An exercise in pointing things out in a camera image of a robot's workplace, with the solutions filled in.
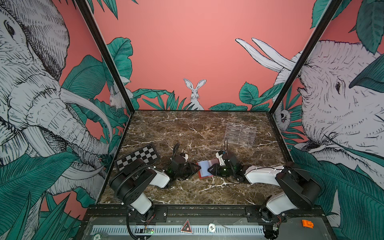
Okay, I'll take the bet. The white ventilation grille strip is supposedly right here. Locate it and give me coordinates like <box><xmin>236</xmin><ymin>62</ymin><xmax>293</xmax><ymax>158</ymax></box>
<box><xmin>90</xmin><ymin>225</ymin><xmax>264</xmax><ymax>236</ymax></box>

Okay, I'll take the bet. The black corner frame post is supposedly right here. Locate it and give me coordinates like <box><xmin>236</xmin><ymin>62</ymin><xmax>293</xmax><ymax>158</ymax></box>
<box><xmin>76</xmin><ymin>0</ymin><xmax>135</xmax><ymax>115</ymax></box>
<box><xmin>269</xmin><ymin>0</ymin><xmax>342</xmax><ymax>115</ymax></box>

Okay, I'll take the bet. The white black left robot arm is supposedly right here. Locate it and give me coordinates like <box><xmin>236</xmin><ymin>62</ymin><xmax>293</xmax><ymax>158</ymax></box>
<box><xmin>110</xmin><ymin>153</ymin><xmax>201</xmax><ymax>216</ymax></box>

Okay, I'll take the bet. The black left corner frame post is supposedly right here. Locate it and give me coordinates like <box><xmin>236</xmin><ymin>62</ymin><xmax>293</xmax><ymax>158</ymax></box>
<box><xmin>76</xmin><ymin>0</ymin><xmax>135</xmax><ymax>115</ymax></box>

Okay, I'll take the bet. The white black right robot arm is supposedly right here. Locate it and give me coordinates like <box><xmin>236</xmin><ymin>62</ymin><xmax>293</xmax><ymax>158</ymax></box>
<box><xmin>207</xmin><ymin>151</ymin><xmax>321</xmax><ymax>222</ymax></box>

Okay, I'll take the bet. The red warning triangle sticker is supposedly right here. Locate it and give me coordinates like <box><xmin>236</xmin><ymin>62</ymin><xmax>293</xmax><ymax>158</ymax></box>
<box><xmin>180</xmin><ymin>219</ymin><xmax>193</xmax><ymax>234</ymax></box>

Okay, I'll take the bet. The round white sticker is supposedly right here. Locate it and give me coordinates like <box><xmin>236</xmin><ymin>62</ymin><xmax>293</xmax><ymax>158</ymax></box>
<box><xmin>208</xmin><ymin>223</ymin><xmax>216</xmax><ymax>233</ymax></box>

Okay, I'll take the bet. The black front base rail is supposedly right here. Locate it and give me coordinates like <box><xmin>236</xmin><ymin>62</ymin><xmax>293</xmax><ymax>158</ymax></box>
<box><xmin>83</xmin><ymin>203</ymin><xmax>280</xmax><ymax>224</ymax></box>

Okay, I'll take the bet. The orange small connector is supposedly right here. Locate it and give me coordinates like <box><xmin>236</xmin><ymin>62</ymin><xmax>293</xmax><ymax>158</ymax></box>
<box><xmin>302</xmin><ymin>220</ymin><xmax>314</xmax><ymax>229</ymax></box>

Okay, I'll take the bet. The black white checkerboard calibration board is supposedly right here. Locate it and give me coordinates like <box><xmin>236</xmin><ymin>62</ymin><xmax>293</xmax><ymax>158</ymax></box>
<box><xmin>115</xmin><ymin>144</ymin><xmax>161</xmax><ymax>171</ymax></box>

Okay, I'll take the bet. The clear acrylic compartment organizer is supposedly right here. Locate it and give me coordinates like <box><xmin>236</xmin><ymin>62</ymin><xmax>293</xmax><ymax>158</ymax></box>
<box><xmin>225</xmin><ymin>123</ymin><xmax>257</xmax><ymax>148</ymax></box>

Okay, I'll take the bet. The black right corner frame post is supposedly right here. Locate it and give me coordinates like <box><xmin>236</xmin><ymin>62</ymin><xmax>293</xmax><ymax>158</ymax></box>
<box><xmin>269</xmin><ymin>0</ymin><xmax>342</xmax><ymax>115</ymax></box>

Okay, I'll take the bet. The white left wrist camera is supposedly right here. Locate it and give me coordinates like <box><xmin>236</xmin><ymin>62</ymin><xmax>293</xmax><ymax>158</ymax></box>
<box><xmin>180</xmin><ymin>153</ymin><xmax>189</xmax><ymax>162</ymax></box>

